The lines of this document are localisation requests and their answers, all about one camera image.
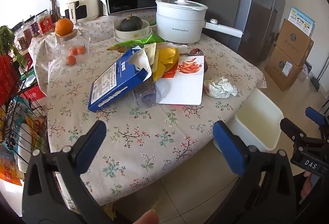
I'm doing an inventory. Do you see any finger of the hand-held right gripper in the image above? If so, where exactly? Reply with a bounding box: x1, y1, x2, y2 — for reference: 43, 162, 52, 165
280, 118, 329, 149
305, 107, 329, 141

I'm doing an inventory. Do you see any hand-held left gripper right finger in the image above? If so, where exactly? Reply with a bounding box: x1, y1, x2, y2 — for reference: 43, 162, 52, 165
206, 121, 300, 224

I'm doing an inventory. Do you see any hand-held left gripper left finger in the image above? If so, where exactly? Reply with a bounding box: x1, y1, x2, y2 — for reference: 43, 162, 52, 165
22, 120, 114, 224

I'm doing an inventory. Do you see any white plastic bin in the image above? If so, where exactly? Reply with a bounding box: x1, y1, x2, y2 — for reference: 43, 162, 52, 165
213, 88, 284, 154

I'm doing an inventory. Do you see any white tissue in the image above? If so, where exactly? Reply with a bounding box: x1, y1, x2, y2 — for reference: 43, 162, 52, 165
204, 77, 238, 99

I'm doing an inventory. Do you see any blue paper box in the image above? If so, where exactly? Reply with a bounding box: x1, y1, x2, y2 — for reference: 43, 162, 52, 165
88, 48, 153, 113

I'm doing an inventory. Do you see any clear plastic bottle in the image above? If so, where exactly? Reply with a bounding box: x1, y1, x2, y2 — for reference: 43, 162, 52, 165
132, 77, 165, 107

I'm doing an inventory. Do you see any yellow wrapper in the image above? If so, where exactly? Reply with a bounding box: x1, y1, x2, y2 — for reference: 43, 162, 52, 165
152, 46, 180, 83

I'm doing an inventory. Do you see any green snack bag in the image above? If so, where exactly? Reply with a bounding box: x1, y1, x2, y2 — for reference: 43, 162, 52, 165
107, 34, 166, 53

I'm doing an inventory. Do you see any person's right hand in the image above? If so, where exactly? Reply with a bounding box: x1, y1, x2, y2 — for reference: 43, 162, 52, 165
299, 171, 313, 199

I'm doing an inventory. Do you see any person's left hand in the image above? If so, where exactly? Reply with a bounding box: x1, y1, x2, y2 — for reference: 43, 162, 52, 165
130, 210, 160, 224

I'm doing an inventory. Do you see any broom with dustpan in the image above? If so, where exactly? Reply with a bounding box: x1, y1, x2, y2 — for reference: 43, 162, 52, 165
310, 77, 321, 91

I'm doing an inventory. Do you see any brown cardboard box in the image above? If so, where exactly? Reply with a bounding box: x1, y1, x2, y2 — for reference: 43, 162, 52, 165
265, 45, 304, 91
276, 18, 314, 67

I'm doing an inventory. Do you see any red flat box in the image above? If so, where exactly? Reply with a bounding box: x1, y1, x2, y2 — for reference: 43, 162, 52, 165
21, 85, 48, 101

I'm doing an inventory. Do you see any blue white printed box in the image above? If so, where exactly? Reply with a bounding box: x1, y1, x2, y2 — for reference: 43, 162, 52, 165
288, 7, 315, 37

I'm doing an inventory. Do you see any glass jar with cork lid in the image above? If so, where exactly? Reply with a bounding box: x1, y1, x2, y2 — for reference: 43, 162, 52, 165
55, 29, 91, 66

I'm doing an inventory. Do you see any grey refrigerator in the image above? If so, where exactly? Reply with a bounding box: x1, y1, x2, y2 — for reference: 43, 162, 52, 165
203, 0, 287, 62

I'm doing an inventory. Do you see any cream flower print bowl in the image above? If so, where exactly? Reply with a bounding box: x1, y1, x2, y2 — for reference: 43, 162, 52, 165
114, 19, 150, 39

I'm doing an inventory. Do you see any large orange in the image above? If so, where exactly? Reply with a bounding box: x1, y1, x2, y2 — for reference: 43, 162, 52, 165
55, 18, 74, 36

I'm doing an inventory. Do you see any dark green pumpkin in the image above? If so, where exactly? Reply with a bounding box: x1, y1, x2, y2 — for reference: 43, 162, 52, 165
119, 14, 143, 32

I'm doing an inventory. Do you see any white electric pot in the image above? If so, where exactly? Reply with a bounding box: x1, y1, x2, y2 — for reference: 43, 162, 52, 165
155, 0, 243, 44

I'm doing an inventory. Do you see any red label jar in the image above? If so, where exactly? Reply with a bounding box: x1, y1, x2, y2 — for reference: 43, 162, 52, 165
36, 9, 53, 35

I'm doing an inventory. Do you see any green plant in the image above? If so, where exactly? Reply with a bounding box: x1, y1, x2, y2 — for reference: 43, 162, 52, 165
0, 26, 25, 66

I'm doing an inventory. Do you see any glass vase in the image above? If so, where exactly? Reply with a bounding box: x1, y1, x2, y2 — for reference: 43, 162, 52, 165
49, 0, 61, 22

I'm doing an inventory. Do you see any glass pot lid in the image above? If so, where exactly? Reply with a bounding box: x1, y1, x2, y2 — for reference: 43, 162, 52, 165
157, 0, 206, 10

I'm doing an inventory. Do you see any black wire rack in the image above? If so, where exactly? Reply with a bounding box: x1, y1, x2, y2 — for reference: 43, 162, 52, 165
0, 54, 52, 165

